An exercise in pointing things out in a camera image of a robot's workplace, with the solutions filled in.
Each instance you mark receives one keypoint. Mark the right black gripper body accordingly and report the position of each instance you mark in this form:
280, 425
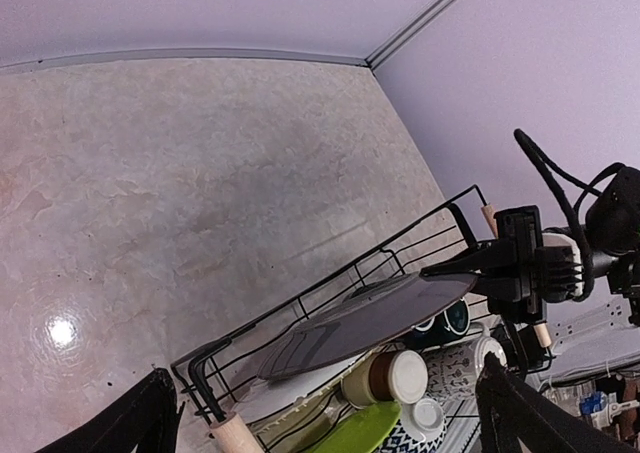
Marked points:
522, 226

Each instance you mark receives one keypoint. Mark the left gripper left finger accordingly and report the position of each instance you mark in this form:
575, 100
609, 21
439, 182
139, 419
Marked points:
144, 419

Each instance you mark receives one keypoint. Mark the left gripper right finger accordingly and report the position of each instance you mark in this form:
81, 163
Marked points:
513, 415

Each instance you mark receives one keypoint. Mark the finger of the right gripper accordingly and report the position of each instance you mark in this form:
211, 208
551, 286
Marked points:
496, 287
479, 257

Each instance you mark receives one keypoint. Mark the white brown banded cup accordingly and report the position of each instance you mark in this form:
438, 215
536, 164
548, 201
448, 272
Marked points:
387, 378

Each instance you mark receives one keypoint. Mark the black white striped plate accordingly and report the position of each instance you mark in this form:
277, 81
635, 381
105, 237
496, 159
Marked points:
266, 398

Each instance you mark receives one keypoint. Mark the green plastic plate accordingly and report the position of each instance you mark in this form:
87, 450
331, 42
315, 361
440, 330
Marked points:
363, 431

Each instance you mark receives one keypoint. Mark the woven bamboo plate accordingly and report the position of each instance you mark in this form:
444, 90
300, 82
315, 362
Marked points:
303, 423

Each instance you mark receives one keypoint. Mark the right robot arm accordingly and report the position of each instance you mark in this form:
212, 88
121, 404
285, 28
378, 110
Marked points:
602, 217

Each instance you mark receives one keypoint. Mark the white floral patterned mug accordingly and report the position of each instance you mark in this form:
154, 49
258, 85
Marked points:
453, 371

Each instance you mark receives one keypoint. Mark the dark teal mug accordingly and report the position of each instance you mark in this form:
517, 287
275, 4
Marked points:
452, 322

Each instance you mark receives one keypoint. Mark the blue white patterned bowl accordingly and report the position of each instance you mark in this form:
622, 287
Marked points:
421, 428

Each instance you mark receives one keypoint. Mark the left wooden rack handle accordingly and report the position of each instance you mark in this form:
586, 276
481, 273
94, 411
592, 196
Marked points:
234, 436

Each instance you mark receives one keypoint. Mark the black wire dish rack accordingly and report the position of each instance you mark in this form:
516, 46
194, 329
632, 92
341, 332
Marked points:
217, 374

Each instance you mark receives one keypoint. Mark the right aluminium corner post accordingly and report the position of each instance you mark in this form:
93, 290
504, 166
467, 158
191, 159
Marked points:
407, 33

